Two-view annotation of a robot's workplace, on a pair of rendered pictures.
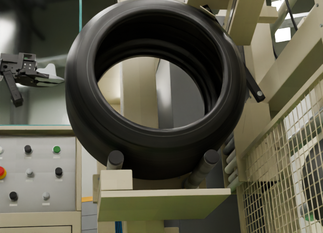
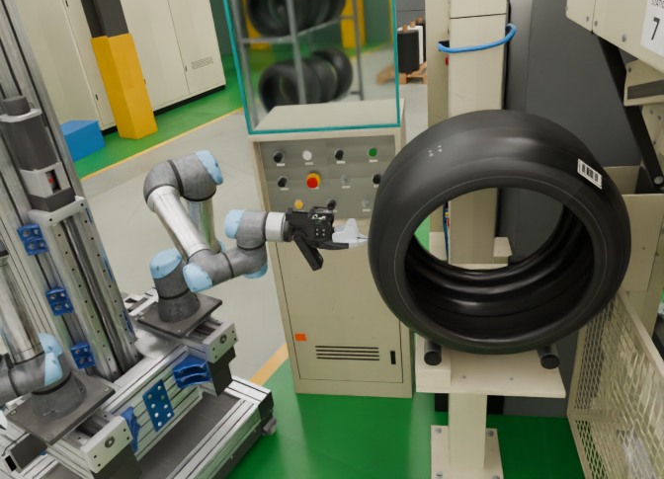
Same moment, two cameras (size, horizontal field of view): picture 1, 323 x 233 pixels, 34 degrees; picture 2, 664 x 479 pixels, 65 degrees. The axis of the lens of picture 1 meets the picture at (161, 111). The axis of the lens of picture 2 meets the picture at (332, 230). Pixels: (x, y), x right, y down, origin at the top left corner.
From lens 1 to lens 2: 146 cm
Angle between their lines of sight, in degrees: 54
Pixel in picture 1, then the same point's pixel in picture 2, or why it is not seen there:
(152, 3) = (493, 171)
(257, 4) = not seen: outside the picture
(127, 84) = not seen: hidden behind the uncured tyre
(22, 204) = (342, 210)
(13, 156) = (324, 161)
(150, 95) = not seen: hidden behind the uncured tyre
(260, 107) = (651, 201)
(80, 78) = (386, 281)
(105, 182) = (420, 380)
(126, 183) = (443, 382)
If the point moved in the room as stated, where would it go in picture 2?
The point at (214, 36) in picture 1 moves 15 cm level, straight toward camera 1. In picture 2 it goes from (591, 223) to (587, 262)
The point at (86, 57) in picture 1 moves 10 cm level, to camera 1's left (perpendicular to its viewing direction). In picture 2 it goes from (392, 259) to (350, 255)
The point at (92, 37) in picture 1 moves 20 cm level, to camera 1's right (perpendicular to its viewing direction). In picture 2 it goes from (399, 230) to (495, 236)
